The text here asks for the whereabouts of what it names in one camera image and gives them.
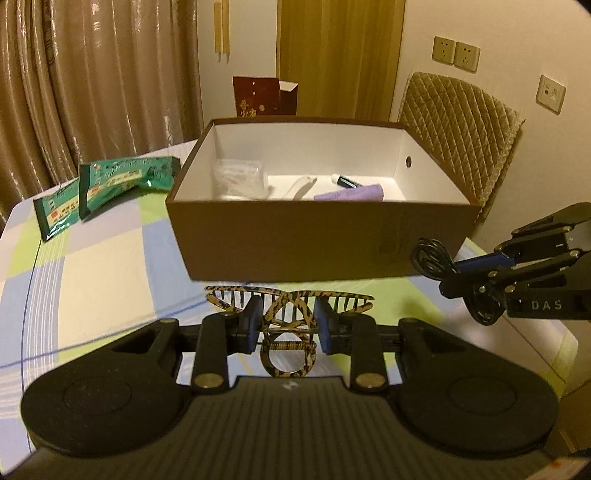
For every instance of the clear plastic floss box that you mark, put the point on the clear plastic floss box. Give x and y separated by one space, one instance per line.
240 180

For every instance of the beige curtain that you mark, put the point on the beige curtain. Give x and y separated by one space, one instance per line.
92 83

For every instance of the brown cardboard box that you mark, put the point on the brown cardboard box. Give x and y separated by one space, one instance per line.
277 240

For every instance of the purple tube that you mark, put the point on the purple tube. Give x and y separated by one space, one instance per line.
351 194

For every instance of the single wall outlet plate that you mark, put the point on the single wall outlet plate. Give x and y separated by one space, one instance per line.
551 93

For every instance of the wooden door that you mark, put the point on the wooden door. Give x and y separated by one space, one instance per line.
337 55

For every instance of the white plastic spoon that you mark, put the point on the white plastic spoon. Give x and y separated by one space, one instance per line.
304 187

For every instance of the leopard hair claw clip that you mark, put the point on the leopard hair claw clip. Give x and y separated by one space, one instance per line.
286 318

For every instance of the yellow hanging ornament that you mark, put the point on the yellow hanging ornament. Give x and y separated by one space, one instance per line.
221 27

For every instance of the checked tablecloth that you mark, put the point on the checked tablecloth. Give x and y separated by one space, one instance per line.
115 277

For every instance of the dark red gift box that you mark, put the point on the dark red gift box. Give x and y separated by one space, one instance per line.
258 97

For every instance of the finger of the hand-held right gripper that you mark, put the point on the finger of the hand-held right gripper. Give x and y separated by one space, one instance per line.
480 265
466 287

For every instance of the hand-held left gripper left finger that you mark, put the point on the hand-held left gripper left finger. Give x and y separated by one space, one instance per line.
251 323

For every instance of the green packet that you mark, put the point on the green packet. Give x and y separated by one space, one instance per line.
55 212
124 180

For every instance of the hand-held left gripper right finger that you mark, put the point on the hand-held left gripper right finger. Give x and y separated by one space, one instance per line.
323 323

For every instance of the chair with quilted cover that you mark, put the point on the chair with quilted cover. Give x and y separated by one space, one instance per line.
461 134

